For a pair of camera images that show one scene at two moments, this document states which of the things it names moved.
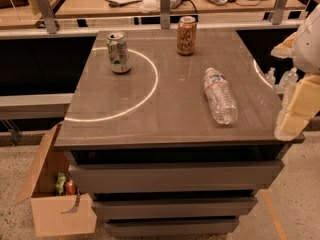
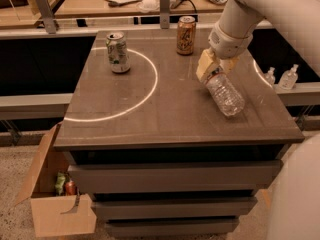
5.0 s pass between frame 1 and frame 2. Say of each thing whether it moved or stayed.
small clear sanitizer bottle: stayed
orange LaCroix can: stayed
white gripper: moved
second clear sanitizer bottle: stayed
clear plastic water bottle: moved
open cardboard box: stayed
